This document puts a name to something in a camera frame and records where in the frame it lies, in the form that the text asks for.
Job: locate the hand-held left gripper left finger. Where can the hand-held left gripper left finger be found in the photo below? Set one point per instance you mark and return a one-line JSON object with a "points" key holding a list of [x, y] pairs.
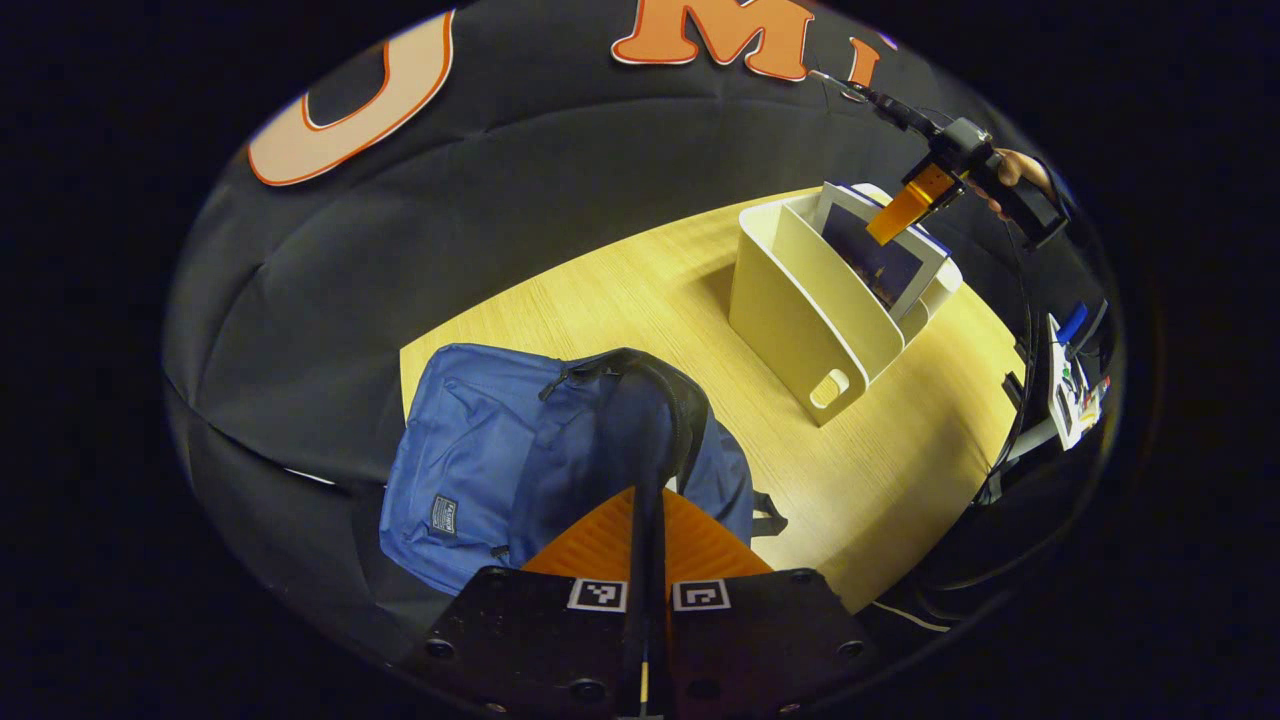
{"points": [[632, 640]]}

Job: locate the black backdrop cloth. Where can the black backdrop cloth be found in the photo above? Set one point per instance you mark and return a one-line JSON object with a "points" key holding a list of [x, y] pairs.
{"points": [[300, 300]]}

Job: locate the white bookshelf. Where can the white bookshelf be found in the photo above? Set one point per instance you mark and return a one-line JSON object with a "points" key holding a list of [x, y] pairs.
{"points": [[790, 310]]}

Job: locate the blue schoolbag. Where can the blue schoolbag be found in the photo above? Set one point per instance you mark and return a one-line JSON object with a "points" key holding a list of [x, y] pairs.
{"points": [[480, 450]]}

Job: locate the blue book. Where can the blue book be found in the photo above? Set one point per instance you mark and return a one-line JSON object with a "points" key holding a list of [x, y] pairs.
{"points": [[880, 270]]}

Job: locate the blue pen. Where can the blue pen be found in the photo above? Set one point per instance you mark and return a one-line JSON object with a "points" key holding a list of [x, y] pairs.
{"points": [[1072, 322]]}

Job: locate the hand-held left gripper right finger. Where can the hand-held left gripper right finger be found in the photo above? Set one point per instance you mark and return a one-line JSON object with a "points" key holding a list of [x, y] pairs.
{"points": [[662, 640]]}

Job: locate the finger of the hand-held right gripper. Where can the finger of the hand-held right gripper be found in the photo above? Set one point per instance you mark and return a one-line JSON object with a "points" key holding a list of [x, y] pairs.
{"points": [[905, 208]]}

